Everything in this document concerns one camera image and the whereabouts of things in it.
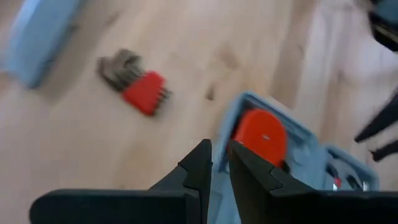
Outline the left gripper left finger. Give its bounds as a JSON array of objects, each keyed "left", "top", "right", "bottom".
[{"left": 29, "top": 138, "right": 213, "bottom": 224}]

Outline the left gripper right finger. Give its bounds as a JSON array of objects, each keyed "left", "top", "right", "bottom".
[{"left": 228, "top": 139, "right": 398, "bottom": 224}]

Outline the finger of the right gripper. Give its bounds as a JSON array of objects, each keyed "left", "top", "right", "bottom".
[
  {"left": 353, "top": 92, "right": 398, "bottom": 144},
  {"left": 369, "top": 139, "right": 398, "bottom": 163}
]

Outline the grey plastic tool case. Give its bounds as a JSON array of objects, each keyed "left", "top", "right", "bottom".
[{"left": 207, "top": 91, "right": 381, "bottom": 224}]

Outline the red tape measure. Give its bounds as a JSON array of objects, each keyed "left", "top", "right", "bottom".
[{"left": 231, "top": 108, "right": 289, "bottom": 169}]

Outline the red hex key set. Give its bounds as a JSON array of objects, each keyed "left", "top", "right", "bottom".
[{"left": 96, "top": 49, "right": 173, "bottom": 117}]

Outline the grey utility knife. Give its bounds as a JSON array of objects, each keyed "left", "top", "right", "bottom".
[{"left": 0, "top": 0, "right": 83, "bottom": 90}]

